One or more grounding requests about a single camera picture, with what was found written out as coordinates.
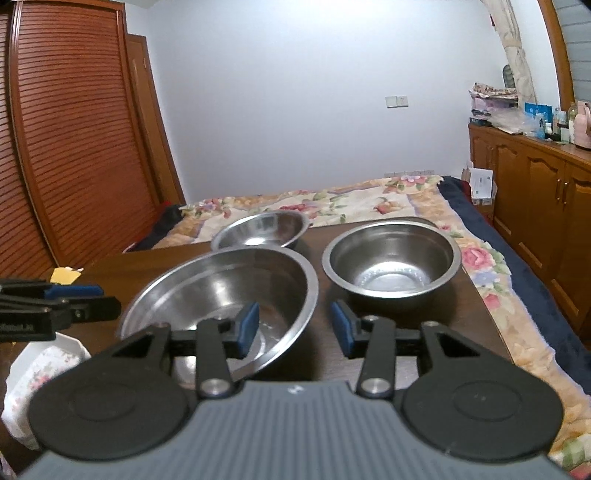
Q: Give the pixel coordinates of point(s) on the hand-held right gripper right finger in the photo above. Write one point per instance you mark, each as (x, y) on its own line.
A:
(342, 331)

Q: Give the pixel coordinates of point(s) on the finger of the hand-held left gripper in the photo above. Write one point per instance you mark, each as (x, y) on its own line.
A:
(76, 291)
(92, 308)

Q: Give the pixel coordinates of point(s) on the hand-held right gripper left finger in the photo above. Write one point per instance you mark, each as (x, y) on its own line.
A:
(248, 328)

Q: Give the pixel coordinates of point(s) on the white floral square plate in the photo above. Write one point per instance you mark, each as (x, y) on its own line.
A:
(32, 374)

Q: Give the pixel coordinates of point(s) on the large steel bowl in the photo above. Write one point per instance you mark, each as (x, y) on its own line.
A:
(221, 286)

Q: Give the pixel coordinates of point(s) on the small deep steel bowl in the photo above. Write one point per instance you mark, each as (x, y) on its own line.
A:
(392, 258)

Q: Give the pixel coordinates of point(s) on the shallow steel bowl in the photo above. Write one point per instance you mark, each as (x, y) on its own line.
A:
(263, 230)

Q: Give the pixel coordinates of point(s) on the yellow cloth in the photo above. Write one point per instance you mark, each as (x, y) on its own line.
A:
(64, 275)

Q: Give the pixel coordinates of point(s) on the dark cloth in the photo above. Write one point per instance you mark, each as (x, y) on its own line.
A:
(161, 226)

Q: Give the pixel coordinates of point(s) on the brown louvered wardrobe door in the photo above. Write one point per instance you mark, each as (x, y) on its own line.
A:
(18, 184)
(92, 138)

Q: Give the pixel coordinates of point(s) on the floral blanket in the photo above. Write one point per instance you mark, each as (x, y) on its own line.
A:
(369, 194)

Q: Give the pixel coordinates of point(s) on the dark blue blanket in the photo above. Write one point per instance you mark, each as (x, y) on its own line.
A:
(508, 258)

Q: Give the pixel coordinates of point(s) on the brown wardrobe side panel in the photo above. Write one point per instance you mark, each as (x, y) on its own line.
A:
(152, 120)

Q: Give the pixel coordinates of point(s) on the white paper box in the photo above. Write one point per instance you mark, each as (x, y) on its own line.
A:
(480, 187)

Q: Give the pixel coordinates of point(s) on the wooden cabinet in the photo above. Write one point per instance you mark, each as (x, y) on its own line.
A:
(535, 194)

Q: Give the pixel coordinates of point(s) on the pile of cloth bags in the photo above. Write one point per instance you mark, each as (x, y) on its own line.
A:
(491, 104)

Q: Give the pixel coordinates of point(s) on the blue box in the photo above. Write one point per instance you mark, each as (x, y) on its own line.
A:
(538, 120)

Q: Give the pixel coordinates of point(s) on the small grey fan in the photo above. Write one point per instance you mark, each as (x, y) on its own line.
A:
(508, 76)

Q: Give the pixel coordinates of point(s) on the pink bottle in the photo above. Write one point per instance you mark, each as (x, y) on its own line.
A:
(583, 127)

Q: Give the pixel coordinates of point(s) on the cream patterned curtain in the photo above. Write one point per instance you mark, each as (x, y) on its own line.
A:
(512, 46)

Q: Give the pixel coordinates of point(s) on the grey window blind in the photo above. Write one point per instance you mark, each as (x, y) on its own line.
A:
(577, 41)

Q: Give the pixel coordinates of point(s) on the white wall switch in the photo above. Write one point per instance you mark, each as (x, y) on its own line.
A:
(397, 101)

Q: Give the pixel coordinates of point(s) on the wooden window frame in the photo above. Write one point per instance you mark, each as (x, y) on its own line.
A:
(556, 50)

